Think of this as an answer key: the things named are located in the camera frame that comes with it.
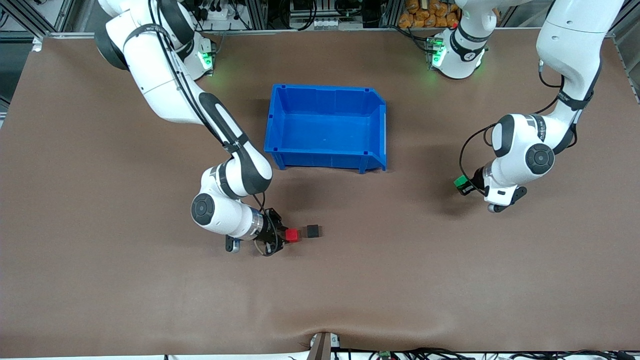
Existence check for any white power strip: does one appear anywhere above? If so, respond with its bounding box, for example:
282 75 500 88
194 4 232 22

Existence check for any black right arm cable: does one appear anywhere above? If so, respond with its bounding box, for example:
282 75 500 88
147 0 280 257

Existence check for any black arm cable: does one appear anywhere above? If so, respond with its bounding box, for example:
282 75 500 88
147 0 280 257
459 60 581 197

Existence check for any bag of orange items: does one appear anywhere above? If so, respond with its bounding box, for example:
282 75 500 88
398 0 461 29

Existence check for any aluminium frame profile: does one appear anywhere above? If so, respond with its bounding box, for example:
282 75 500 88
0 0 76 39
607 0 640 39

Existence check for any black cable bundle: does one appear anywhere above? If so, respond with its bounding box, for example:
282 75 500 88
332 347 640 360

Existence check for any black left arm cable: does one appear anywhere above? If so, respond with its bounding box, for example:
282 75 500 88
459 60 581 197

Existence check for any blue plastic storage bin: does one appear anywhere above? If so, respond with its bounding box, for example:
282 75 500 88
263 83 388 175

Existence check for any brown table mat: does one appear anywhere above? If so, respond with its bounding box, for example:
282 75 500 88
0 27 640 358

